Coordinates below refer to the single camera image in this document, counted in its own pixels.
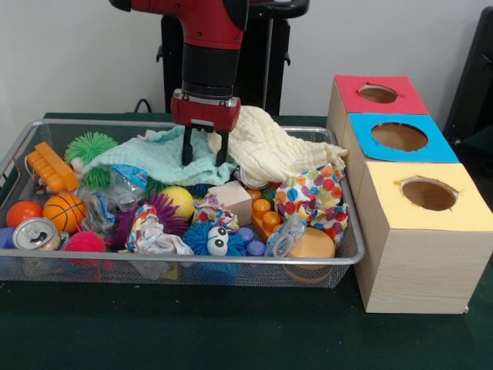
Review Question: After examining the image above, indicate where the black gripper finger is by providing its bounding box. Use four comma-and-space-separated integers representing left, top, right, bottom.
215, 130, 231, 167
180, 123, 194, 167

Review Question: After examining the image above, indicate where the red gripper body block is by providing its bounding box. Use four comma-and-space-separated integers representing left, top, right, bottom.
170, 88, 242, 135

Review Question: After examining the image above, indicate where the mint green muslin cloth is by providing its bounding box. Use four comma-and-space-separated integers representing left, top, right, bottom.
83, 125, 238, 188

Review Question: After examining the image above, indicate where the cream muslin cloth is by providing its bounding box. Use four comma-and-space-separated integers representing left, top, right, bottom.
207, 106, 349, 184

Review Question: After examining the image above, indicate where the green spiky rubber ball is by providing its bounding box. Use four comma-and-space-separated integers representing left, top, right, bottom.
64, 132, 119, 190

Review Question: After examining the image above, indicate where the wooden box with three holes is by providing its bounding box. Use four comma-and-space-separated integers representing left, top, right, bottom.
326, 74, 493, 315

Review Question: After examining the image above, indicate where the blue spiky ball with eyes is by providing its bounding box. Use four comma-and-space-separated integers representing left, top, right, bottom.
183, 220, 247, 257

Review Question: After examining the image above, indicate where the crumpled polka dot paper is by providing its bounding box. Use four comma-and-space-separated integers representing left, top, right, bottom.
273, 163, 350, 247

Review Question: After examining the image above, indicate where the orange toy building brick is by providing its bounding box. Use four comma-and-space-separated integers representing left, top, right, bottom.
25, 141, 82, 193

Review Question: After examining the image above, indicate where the small orange basketball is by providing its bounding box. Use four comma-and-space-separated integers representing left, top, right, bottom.
42, 192, 88, 234

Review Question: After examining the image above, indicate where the pink spiky rubber ball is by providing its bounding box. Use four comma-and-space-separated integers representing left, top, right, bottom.
62, 225, 109, 267

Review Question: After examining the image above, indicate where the silver drink can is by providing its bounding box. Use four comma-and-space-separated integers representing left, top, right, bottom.
12, 217, 62, 251

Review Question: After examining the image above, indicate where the smooth orange-red ball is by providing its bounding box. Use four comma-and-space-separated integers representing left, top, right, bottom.
5, 200, 44, 229

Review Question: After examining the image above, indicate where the dark green tablecloth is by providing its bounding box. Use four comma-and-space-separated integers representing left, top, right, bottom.
0, 111, 493, 370

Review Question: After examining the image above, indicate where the black flat panel stand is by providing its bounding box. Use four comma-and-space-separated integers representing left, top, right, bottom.
442, 6, 493, 146

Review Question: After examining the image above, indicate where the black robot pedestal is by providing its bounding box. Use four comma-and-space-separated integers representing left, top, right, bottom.
156, 0, 311, 116

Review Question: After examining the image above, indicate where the shallow wire mesh bin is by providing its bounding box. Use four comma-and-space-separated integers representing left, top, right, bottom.
0, 118, 366, 289

